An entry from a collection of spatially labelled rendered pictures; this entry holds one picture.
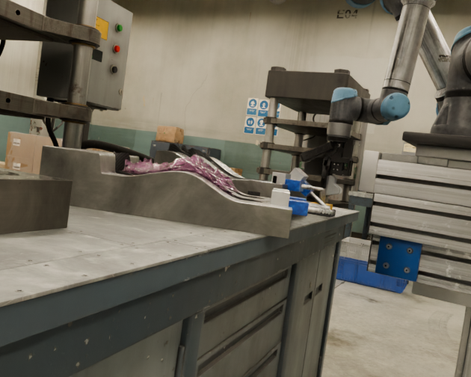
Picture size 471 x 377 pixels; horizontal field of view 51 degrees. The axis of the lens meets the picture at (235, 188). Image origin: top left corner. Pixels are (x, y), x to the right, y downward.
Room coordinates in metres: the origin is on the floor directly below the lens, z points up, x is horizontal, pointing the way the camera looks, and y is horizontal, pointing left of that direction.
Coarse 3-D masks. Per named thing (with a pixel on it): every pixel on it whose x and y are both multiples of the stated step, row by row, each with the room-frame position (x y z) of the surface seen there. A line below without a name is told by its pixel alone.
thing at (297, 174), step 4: (296, 168) 1.36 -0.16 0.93; (300, 168) 1.41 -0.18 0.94; (292, 172) 1.37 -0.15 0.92; (296, 172) 1.36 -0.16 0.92; (300, 172) 1.36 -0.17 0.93; (292, 176) 1.37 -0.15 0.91; (296, 176) 1.36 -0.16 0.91; (300, 176) 1.36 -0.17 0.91; (304, 176) 1.36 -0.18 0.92; (304, 180) 1.38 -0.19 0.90; (304, 184) 1.35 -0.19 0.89; (308, 184) 1.37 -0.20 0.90; (304, 192) 1.35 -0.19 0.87; (308, 192) 1.35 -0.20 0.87; (312, 192) 1.36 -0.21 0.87; (308, 196) 1.38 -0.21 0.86; (312, 196) 1.36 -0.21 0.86; (316, 196) 1.36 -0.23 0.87; (316, 200) 1.36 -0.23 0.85; (320, 200) 1.35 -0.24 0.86; (324, 204) 1.35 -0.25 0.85
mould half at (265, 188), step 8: (160, 152) 1.35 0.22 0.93; (168, 152) 1.34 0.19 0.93; (176, 152) 1.36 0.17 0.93; (160, 160) 1.35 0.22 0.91; (168, 160) 1.34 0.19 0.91; (216, 160) 1.55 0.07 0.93; (216, 168) 1.44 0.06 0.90; (224, 168) 1.51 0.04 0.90; (240, 176) 1.53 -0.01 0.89; (240, 184) 1.26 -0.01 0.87; (248, 184) 1.25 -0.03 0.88; (256, 184) 1.24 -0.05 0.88; (264, 184) 1.23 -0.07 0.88; (272, 184) 1.23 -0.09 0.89; (280, 184) 1.22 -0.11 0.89; (264, 192) 1.23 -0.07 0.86; (296, 192) 1.34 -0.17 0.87; (296, 216) 1.38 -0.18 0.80
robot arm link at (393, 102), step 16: (416, 0) 1.41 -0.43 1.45; (432, 0) 1.41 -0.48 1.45; (400, 16) 1.45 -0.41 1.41; (416, 16) 1.41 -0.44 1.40; (400, 32) 1.43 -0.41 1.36; (416, 32) 1.41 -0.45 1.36; (400, 48) 1.42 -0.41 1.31; (416, 48) 1.42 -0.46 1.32; (400, 64) 1.41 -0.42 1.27; (384, 80) 1.45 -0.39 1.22; (400, 80) 1.41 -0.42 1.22; (384, 96) 1.42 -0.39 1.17; (400, 96) 1.39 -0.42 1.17; (384, 112) 1.41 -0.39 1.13; (400, 112) 1.39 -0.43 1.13
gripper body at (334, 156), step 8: (328, 136) 1.54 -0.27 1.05; (336, 144) 1.55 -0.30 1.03; (344, 144) 1.53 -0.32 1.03; (352, 144) 1.52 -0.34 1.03; (336, 152) 1.55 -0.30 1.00; (344, 152) 1.53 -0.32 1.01; (352, 152) 1.54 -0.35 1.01; (328, 160) 1.53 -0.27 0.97; (336, 160) 1.52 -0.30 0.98; (344, 160) 1.51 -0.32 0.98; (352, 160) 1.56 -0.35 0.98; (328, 168) 1.53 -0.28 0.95; (336, 168) 1.53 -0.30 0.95; (344, 168) 1.53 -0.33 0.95
